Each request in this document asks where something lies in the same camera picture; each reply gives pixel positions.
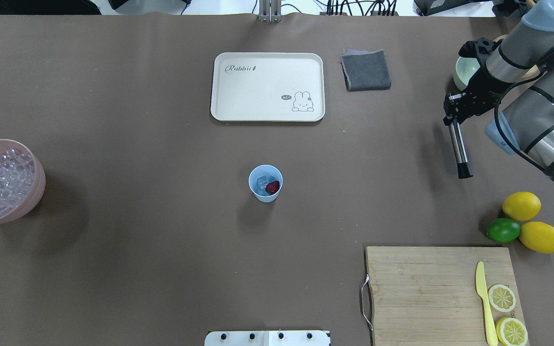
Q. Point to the yellow lemon near bowl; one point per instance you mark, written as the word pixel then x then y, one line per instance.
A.
pixel 521 206

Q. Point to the red strawberry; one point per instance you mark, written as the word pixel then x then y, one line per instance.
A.
pixel 273 187

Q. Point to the wooden mug tree stand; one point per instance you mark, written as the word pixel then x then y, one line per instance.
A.
pixel 514 8

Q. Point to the light blue plastic cup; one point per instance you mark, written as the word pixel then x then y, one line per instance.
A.
pixel 259 171

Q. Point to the pink bowl of ice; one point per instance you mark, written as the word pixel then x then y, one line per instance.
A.
pixel 22 180

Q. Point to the yellow plastic knife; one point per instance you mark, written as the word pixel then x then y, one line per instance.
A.
pixel 481 290

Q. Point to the grey folded cloth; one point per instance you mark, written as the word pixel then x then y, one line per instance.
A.
pixel 365 71

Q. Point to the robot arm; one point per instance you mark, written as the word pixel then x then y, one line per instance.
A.
pixel 515 80

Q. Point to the green lime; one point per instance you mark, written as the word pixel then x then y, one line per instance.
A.
pixel 503 230

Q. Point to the lemon half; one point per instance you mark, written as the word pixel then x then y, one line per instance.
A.
pixel 511 332
pixel 502 298

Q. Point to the mint green bowl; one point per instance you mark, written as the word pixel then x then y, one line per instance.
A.
pixel 464 69

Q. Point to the lemon half inner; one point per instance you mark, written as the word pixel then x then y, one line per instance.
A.
pixel 502 298

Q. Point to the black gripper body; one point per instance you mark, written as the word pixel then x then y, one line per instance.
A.
pixel 482 91

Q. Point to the clear ice cube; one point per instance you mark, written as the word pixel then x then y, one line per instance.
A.
pixel 261 182

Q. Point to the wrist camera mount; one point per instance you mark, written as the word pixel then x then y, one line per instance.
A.
pixel 481 49

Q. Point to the lemon half outer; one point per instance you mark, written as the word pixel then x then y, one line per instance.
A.
pixel 511 332

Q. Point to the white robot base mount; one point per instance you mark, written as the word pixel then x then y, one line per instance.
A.
pixel 312 337

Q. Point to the yellow lemon near board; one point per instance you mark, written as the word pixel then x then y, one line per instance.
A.
pixel 537 236

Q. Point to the steel muddler with black tip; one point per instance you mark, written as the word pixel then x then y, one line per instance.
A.
pixel 459 149

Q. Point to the cream rabbit tray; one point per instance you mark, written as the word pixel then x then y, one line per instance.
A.
pixel 268 86

